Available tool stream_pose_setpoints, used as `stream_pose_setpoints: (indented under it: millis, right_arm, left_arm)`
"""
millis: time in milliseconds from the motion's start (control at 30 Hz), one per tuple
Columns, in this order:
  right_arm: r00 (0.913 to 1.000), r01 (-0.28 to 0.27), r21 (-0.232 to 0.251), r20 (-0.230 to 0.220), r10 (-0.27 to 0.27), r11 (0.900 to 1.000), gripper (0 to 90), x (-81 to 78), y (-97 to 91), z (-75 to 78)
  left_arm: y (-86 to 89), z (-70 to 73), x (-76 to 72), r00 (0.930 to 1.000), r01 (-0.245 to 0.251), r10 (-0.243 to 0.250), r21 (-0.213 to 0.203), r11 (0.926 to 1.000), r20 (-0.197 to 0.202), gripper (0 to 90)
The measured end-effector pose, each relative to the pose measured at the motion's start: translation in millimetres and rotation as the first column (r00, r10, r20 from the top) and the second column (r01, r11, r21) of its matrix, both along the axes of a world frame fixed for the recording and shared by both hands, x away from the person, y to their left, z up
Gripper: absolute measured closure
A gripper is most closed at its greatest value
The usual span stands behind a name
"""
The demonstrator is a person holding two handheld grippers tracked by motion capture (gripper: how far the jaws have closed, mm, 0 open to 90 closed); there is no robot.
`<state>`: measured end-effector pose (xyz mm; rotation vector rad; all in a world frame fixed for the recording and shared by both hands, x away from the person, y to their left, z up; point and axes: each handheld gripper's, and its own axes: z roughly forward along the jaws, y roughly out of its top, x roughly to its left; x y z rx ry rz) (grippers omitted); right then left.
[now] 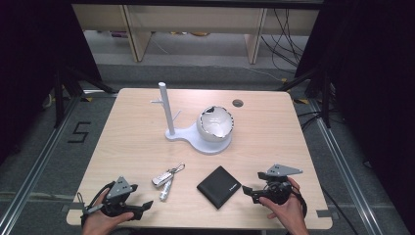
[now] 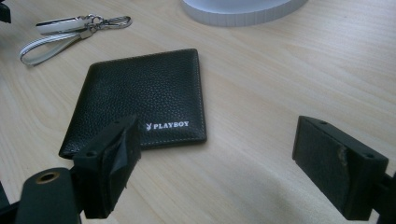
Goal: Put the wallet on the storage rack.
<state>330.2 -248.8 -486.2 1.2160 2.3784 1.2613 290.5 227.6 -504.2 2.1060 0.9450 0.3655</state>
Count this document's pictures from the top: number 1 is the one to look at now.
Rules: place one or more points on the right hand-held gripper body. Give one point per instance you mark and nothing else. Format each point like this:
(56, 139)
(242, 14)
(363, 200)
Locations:
(279, 191)

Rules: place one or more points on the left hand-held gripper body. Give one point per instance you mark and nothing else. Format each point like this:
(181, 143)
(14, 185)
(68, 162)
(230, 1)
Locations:
(119, 191)

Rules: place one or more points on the person's right hand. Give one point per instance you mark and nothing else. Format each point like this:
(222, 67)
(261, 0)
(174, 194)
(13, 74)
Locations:
(292, 215)

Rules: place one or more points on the person's left hand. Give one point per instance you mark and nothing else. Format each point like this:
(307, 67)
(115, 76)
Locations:
(98, 223)

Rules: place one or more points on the black wallet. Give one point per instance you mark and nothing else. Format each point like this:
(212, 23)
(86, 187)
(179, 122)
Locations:
(218, 187)

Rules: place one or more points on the white key holder stand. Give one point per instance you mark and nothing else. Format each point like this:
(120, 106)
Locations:
(167, 111)

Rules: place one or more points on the black metal stand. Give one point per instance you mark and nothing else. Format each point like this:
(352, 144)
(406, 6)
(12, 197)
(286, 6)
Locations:
(60, 94)
(326, 98)

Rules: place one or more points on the light wooden desk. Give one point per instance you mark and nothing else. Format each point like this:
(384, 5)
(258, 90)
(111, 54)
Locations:
(195, 18)

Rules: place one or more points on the aluminium floor rail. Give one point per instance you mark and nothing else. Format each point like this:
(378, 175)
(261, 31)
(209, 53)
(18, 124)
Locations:
(345, 173)
(36, 166)

